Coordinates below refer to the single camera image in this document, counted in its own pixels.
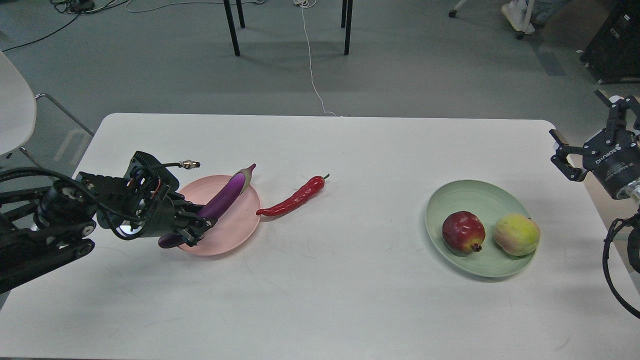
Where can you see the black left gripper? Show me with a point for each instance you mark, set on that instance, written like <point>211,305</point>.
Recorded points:
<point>144,202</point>

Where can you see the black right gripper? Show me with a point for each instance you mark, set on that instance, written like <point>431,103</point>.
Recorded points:
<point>611,155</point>

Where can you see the purple eggplant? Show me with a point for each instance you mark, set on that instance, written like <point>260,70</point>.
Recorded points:
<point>222,201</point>

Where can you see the yellow green peach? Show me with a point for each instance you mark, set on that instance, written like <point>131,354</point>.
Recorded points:
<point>517,234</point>

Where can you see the red chili pepper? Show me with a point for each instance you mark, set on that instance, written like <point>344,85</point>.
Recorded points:
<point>302,196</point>

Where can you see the red pomegranate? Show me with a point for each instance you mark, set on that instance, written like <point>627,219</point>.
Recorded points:
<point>463,232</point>

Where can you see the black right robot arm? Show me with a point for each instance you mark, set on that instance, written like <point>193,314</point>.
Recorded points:
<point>632,242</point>

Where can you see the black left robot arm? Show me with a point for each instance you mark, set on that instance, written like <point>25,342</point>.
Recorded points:
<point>51,225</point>

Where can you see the pink plate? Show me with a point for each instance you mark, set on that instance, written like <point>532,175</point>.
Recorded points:
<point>234,227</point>

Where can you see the black equipment box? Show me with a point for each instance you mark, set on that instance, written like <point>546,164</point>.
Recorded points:
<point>613,55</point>

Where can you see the green plate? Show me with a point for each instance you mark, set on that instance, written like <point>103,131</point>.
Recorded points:
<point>488,203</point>

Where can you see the rolling chair base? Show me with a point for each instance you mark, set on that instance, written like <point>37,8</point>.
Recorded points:
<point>525,16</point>

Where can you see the white chair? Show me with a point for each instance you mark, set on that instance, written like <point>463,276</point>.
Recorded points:
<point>18,111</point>

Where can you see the black table leg left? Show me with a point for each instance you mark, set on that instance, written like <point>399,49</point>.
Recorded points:
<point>231,24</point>

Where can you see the black table leg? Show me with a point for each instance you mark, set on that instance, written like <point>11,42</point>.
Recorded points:
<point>346,24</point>
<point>231,24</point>

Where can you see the black table leg right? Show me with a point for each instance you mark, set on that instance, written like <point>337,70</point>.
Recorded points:
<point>346,24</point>

